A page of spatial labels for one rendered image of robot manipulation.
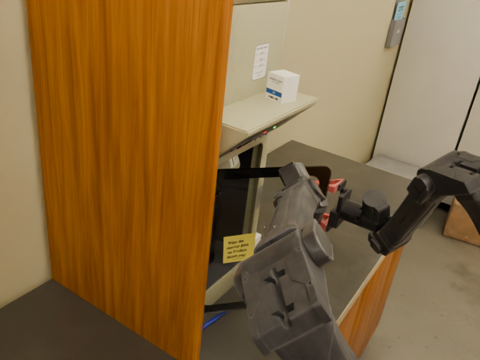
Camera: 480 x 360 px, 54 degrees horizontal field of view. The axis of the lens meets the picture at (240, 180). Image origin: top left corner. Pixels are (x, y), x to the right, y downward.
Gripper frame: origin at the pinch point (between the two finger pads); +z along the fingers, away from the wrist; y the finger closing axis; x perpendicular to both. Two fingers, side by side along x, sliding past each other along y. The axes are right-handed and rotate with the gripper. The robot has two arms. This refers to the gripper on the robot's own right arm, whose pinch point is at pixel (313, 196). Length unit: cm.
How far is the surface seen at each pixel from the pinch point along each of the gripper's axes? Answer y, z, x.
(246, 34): 45, 12, 26
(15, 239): -11, 55, 56
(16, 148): 13, 55, 53
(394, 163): -89, 31, -258
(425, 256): -121, -19, -193
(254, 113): 30.8, 4.9, 31.1
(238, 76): 36.3, 12.0, 27.7
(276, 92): 32.9, 6.0, 20.4
